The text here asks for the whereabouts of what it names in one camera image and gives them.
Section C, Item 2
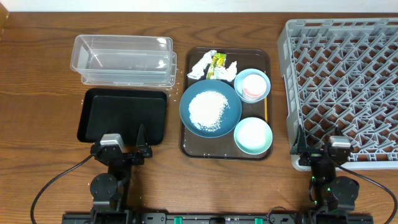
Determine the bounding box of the white rice pile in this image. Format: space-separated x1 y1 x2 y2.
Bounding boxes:
188 91 229 132

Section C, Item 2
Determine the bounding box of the pink cup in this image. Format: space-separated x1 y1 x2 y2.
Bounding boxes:
243 74 267 101

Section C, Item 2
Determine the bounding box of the dark blue plate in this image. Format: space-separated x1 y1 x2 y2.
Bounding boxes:
179 80 243 138

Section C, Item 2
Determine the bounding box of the white tissue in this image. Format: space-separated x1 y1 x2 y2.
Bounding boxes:
187 50 217 80
213 61 237 82

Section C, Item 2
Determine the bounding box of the green yellow snack wrapper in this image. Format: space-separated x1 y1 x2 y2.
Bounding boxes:
206 53 226 80

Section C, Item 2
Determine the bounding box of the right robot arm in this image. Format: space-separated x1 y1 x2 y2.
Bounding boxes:
290 126 359 223

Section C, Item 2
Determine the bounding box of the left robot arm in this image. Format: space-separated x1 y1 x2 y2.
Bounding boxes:
90 125 152 224

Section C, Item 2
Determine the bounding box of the grey dishwasher rack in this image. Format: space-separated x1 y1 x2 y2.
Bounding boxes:
277 18 397 170

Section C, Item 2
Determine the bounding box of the black plastic tray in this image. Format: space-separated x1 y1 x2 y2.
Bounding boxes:
77 88 167 146

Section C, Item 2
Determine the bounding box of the mint green bowl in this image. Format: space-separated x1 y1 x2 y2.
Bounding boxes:
233 117 273 155

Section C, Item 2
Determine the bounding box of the wooden chopstick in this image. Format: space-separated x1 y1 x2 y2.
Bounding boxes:
264 70 269 123

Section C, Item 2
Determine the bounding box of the brown serving tray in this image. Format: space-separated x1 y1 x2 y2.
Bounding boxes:
180 47 272 161

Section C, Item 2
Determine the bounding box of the light blue bowl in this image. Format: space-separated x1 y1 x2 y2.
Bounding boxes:
234 68 271 103

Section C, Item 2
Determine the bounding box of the clear plastic bin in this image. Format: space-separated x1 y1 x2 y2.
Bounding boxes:
70 35 177 87

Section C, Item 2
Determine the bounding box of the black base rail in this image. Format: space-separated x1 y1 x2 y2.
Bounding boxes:
61 212 374 224

